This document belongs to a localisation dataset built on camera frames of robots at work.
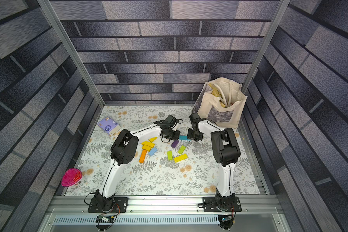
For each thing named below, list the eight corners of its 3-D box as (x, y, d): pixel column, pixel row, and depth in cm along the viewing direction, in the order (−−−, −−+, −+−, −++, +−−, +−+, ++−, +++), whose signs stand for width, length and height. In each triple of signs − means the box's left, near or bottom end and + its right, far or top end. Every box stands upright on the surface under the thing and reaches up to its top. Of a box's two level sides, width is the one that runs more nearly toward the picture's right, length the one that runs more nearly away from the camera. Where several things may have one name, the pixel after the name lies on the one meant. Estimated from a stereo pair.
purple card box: (100, 128, 108) (97, 123, 103) (110, 120, 113) (107, 115, 108) (111, 137, 103) (108, 132, 98) (121, 128, 107) (118, 123, 103)
